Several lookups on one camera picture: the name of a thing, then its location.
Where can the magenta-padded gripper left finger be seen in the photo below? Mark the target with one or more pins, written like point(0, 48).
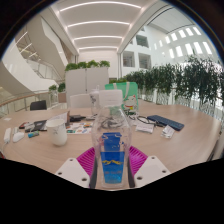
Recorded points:
point(74, 171)

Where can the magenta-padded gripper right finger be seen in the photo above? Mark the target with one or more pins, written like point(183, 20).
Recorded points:
point(150, 170)

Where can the white paper slip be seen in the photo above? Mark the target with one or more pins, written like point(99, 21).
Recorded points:
point(144, 128)

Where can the colourful printed leaflet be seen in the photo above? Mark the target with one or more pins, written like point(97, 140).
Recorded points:
point(79, 128)

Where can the row of green hedge plants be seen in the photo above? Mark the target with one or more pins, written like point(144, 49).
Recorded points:
point(186, 81)

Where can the small red-black case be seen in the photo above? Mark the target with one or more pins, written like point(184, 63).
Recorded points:
point(24, 125)

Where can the white power strip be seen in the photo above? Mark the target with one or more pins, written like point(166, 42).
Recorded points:
point(7, 135)

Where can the white mug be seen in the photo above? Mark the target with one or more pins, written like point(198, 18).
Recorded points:
point(57, 132)

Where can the black notebook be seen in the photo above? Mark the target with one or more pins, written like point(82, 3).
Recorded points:
point(38, 125)

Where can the black wallet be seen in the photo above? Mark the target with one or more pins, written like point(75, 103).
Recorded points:
point(76, 118)

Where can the white computer mouse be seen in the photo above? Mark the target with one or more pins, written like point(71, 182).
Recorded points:
point(18, 137)

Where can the empty clear bottle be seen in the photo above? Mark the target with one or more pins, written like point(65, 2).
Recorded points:
point(94, 100)

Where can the clear blue-labelled water bottle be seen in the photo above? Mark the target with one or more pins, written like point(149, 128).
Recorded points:
point(111, 140)

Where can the white planter cabinet with plants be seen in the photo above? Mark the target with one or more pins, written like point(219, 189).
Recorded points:
point(86, 80)

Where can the ceiling strip lights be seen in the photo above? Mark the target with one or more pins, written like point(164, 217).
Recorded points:
point(98, 23)

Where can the black chair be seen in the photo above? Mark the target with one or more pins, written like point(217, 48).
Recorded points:
point(38, 105)

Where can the green cat-print tote bag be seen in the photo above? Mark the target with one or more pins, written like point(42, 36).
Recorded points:
point(128, 93)

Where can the small green-blue pack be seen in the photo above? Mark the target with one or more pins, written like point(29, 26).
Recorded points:
point(33, 134)

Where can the small clear plastic packet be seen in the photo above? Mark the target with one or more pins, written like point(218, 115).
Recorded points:
point(168, 131)

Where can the small brown planter with plants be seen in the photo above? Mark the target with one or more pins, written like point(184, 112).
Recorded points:
point(61, 93)

